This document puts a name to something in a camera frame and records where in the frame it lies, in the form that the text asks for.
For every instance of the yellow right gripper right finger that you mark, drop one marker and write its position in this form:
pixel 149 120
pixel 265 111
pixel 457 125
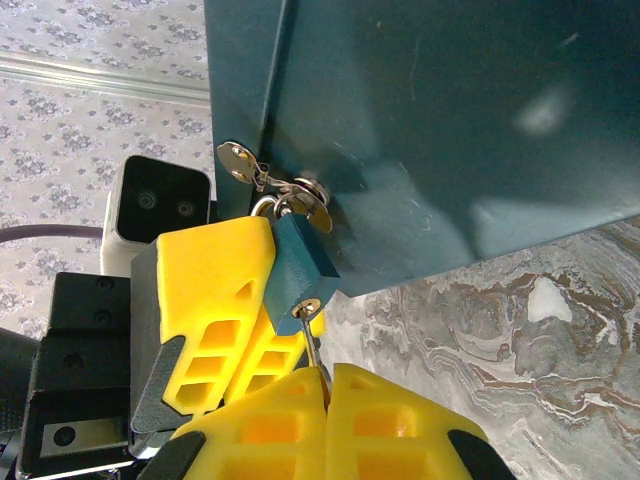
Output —
pixel 380 440

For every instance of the teal metal box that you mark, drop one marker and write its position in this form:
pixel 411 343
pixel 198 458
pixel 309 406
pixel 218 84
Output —
pixel 425 125

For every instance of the silver key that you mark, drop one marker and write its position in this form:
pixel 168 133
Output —
pixel 312 345

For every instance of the teal padlock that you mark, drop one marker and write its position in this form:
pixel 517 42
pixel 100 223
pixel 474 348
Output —
pixel 297 270

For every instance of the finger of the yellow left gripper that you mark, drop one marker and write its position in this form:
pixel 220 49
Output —
pixel 270 345
pixel 210 270

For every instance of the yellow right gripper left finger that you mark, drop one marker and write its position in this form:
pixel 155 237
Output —
pixel 280 440

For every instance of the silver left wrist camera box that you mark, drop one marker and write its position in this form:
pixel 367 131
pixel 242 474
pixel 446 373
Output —
pixel 160 205

